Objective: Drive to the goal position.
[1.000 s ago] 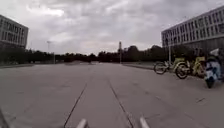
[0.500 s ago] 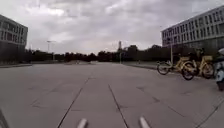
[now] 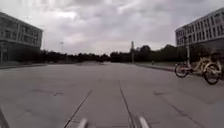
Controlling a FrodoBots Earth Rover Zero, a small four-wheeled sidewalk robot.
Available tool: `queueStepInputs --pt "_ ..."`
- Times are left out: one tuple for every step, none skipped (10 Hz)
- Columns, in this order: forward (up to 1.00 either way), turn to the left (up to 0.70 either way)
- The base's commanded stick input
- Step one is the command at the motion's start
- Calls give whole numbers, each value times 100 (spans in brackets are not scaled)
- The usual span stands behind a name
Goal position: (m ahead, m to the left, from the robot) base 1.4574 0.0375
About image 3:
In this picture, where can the row of dark trees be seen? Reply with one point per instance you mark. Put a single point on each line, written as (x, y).
(100, 56)

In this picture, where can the tall pale tower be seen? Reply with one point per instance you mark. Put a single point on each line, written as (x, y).
(132, 50)

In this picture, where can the grey paved plaza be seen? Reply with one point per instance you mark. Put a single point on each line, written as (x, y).
(103, 90)

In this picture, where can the thin lamp pole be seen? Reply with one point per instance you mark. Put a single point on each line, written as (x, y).
(62, 47)

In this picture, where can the robot's own part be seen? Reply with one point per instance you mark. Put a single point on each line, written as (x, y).
(82, 123)
(143, 122)

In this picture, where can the yellow bicycle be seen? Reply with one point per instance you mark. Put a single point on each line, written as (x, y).
(203, 68)

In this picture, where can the white multi-storey building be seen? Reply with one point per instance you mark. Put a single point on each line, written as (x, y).
(203, 31)

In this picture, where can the dark grey building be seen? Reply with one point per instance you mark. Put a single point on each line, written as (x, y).
(16, 38)

